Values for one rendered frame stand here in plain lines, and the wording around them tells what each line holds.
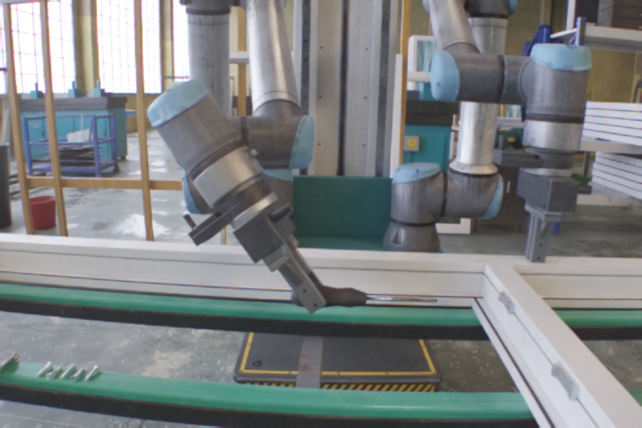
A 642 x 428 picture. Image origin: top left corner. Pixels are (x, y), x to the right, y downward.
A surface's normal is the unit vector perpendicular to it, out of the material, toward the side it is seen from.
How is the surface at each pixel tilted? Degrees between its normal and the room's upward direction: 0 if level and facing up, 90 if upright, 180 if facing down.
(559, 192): 90
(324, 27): 90
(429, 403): 0
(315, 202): 90
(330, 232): 90
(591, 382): 0
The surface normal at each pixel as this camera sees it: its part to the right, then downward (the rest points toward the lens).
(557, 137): -0.29, 0.24
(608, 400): 0.02, -0.97
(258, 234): -0.05, 0.11
